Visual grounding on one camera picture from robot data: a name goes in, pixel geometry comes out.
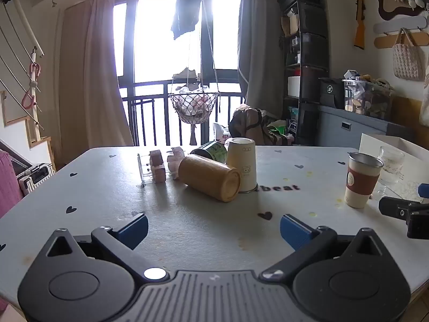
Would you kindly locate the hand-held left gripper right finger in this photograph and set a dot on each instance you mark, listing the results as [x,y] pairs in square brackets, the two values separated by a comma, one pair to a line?
[296,232]

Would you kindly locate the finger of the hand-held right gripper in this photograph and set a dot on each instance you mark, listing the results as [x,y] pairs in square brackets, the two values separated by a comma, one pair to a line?
[395,208]
[424,189]

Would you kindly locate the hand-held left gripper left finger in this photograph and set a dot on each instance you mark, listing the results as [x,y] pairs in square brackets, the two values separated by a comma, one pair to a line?
[134,230]

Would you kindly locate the white cup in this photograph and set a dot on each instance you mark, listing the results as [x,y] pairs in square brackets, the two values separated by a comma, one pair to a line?
[242,161]

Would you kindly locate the bamboo cup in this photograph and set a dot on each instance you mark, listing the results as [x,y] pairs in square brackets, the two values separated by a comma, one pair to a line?
[207,177]

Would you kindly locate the clear glass goblet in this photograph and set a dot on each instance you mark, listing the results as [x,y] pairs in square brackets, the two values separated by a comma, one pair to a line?
[391,164]

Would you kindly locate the white paper box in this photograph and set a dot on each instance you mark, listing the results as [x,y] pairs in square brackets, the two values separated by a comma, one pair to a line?
[375,144]

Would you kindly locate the heart print tablecloth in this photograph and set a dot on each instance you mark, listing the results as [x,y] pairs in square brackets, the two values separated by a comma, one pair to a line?
[201,228]

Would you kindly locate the clear holder with wooden blocks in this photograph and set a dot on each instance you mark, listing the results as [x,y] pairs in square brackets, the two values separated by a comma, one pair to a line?
[157,167]

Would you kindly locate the grey cabinet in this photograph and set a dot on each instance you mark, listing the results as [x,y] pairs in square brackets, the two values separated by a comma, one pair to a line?
[355,129]

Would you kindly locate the clear plastic storage box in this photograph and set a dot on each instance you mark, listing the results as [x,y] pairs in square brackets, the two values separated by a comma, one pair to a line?
[367,99]

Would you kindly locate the white folding crate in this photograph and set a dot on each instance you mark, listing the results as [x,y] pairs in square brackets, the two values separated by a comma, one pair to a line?
[35,177]

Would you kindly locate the green can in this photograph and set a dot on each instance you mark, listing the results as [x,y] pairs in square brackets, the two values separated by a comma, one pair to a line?
[214,151]

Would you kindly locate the chair with clothes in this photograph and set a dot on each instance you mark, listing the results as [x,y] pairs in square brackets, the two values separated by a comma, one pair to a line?
[249,124]

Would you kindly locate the black balcony railing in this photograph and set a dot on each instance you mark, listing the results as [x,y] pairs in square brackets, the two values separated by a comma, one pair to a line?
[150,114]

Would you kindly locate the knitted bag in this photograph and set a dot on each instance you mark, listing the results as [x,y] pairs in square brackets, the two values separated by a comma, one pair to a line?
[408,62]

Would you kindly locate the black box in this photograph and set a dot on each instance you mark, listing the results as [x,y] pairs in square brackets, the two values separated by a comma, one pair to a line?
[331,92]

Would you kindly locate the pink cloth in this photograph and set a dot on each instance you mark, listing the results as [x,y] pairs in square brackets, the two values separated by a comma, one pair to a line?
[8,184]

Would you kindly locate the beige curtain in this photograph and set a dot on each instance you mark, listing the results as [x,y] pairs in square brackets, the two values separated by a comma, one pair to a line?
[97,73]

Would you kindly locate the black shelving unit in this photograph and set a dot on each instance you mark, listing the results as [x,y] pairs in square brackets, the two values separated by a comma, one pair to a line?
[310,57]

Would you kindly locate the toy rifle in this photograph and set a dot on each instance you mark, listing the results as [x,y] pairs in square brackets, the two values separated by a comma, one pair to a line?
[360,23]

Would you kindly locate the pink hook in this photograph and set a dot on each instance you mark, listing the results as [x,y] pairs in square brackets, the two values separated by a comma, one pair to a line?
[32,84]

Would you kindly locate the grey curtain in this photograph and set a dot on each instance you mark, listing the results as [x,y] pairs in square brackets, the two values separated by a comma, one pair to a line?
[256,40]

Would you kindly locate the white stair railing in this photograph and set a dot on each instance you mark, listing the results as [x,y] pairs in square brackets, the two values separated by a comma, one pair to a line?
[23,57]

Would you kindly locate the dark hanging garment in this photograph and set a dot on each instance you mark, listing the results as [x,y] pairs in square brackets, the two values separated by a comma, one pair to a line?
[187,6]

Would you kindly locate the wall hook rack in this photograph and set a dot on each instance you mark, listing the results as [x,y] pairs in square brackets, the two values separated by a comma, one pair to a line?
[385,42]

